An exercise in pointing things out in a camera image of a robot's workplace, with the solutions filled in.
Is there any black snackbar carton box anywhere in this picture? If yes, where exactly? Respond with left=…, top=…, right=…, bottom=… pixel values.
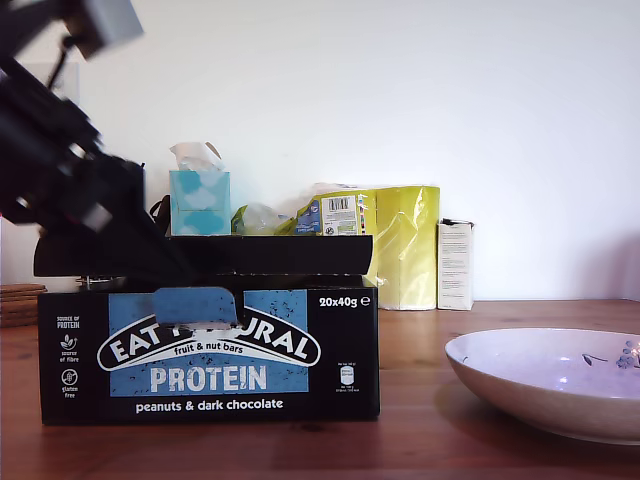
left=33, top=234, right=382, bottom=427

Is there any blue cloud tissue box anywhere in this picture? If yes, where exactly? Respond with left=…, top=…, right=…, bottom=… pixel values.
left=168, top=169, right=233, bottom=237

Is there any white printed carton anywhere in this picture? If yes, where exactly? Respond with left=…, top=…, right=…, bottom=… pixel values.
left=437, top=217, right=477, bottom=312

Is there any white tissue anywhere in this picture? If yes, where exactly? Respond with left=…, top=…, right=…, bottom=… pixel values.
left=169, top=141, right=225, bottom=173

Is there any clear green plastic bag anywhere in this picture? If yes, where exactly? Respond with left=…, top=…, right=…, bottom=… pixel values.
left=229, top=201, right=294, bottom=237

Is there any yellow labelled plastic bag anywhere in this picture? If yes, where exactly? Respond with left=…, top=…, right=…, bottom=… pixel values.
left=272, top=181, right=380, bottom=238

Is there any yellow wrapped paper roll pack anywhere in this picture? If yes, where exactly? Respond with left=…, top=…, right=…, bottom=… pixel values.
left=367, top=184, right=443, bottom=312

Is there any white floral ceramic bowl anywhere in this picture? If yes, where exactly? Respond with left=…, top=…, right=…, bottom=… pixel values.
left=444, top=328, right=640, bottom=445

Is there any black handled utensil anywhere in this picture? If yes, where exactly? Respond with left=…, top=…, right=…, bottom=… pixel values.
left=148, top=195, right=172, bottom=237

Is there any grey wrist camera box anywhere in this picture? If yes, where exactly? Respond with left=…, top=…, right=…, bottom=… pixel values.
left=63, top=0, right=147, bottom=62

